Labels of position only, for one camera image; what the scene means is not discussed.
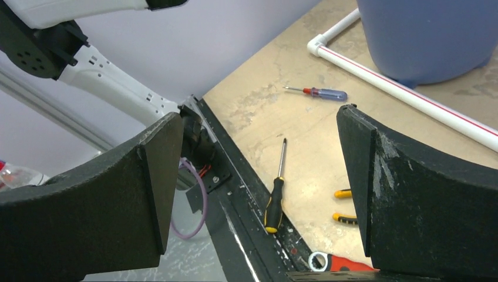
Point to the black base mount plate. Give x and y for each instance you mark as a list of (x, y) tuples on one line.
[(232, 245)]

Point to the blue plastic bin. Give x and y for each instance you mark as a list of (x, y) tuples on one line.
[(424, 42)]

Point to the yellow handle pliers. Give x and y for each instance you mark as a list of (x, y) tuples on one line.
[(344, 210)]

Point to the white PVC pipe frame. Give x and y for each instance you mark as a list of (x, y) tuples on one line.
[(463, 124)]

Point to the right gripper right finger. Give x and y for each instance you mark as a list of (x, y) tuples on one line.
[(419, 210)]

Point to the red adjustable wrench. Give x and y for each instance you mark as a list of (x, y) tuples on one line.
[(321, 262)]

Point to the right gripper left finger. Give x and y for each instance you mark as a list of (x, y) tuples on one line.
[(111, 213)]

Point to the yellow black screwdriver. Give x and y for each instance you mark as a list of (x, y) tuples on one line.
[(273, 212)]

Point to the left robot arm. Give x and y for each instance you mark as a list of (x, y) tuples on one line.
[(43, 39)]

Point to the red cap crushed bottle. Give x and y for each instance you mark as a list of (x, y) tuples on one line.
[(13, 177)]

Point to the blue handle small screwdriver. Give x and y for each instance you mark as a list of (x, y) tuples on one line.
[(327, 94)]

